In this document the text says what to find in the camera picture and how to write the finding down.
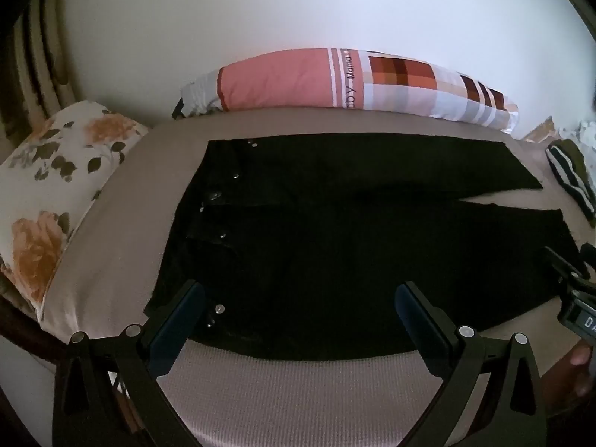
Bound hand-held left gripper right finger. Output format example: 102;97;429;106
395;280;546;447

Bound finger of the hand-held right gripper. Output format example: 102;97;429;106
541;246;590;286

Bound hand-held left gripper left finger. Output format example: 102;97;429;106
52;280;206;447

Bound black pants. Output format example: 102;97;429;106
143;134;588;361

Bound person's right hand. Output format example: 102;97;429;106
545;339;596;401

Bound striped dark cloth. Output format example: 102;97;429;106
546;139;596;229

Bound white patterned cloth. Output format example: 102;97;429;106
559;120;596;150

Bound beige bed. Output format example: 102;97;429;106
39;107;596;447

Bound white floral pillow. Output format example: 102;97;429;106
0;100;149;322

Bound pink plaid pillow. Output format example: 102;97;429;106
172;47;520;133

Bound striped curtain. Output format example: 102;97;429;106
0;0;81;124

